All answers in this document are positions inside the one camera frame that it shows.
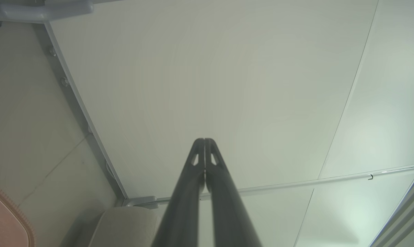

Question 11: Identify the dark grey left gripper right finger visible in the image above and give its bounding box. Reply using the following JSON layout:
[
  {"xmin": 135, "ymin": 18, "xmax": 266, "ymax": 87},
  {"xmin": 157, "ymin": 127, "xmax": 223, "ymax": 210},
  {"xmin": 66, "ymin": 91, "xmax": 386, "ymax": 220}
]
[{"xmin": 205, "ymin": 138, "xmax": 263, "ymax": 247}]

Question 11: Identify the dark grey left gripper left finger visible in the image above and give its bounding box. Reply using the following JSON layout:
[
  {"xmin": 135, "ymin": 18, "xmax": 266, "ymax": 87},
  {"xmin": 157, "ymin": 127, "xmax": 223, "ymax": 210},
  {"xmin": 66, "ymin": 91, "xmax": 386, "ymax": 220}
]
[{"xmin": 151, "ymin": 138, "xmax": 205, "ymax": 247}]

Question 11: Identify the grey fabric sofa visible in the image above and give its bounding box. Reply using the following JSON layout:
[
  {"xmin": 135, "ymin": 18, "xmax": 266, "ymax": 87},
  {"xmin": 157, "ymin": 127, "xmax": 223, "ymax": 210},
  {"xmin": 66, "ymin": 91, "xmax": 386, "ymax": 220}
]
[{"xmin": 89, "ymin": 206, "xmax": 159, "ymax": 247}]

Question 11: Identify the short grey partition foot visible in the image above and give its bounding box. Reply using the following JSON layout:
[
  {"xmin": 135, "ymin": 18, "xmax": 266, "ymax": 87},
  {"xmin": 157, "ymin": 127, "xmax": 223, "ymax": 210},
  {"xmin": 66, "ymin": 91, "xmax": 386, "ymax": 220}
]
[{"xmin": 123, "ymin": 196, "xmax": 159, "ymax": 210}]

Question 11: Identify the narrow white partition panel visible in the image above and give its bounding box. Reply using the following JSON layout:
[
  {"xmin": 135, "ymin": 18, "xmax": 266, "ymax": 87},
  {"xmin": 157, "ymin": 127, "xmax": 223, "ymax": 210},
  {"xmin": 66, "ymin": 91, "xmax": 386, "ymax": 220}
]
[{"xmin": 157, "ymin": 167, "xmax": 414, "ymax": 247}]

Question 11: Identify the large white partition panel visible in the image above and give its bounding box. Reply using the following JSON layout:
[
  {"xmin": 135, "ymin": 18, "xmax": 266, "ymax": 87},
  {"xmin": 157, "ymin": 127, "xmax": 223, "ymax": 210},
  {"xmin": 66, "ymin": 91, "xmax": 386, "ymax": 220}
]
[{"xmin": 44, "ymin": 0, "xmax": 414, "ymax": 203}]

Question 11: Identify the white perforated laundry basket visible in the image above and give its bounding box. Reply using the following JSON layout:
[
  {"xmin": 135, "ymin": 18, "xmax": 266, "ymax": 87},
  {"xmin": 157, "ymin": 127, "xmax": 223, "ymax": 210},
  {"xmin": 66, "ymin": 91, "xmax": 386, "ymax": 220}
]
[{"xmin": 0, "ymin": 177, "xmax": 36, "ymax": 247}]

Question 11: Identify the grey partition foot with caster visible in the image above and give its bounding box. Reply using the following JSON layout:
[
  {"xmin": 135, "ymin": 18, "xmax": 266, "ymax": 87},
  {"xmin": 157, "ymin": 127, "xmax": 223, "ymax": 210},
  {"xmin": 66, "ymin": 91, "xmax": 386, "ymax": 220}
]
[{"xmin": 0, "ymin": 0, "xmax": 94, "ymax": 23}]

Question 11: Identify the grey aluminium frame profile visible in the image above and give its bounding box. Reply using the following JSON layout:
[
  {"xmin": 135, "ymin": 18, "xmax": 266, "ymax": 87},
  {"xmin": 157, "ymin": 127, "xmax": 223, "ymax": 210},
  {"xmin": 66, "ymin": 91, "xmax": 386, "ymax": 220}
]
[{"xmin": 370, "ymin": 165, "xmax": 414, "ymax": 247}]

